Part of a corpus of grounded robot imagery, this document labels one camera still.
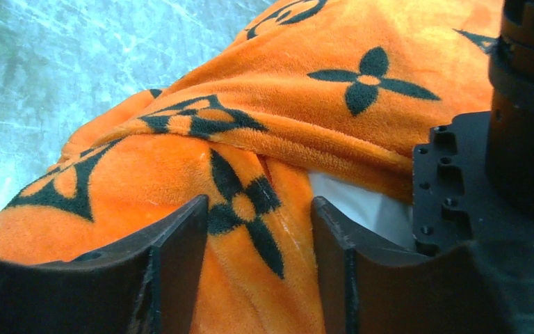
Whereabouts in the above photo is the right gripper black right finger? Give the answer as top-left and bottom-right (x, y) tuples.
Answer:
(311, 196), (534, 333)

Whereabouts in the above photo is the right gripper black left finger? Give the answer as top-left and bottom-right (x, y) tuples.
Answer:
(0, 196), (208, 333)

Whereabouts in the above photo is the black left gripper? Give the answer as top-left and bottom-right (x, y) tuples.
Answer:
(412, 111), (534, 256)

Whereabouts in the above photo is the white pillow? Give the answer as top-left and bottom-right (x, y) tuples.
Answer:
(308, 172), (415, 251)

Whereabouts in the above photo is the orange patterned pillowcase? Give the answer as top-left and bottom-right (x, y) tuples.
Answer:
(0, 1), (503, 333)

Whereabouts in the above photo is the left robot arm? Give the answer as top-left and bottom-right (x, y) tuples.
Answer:
(412, 1), (534, 256)

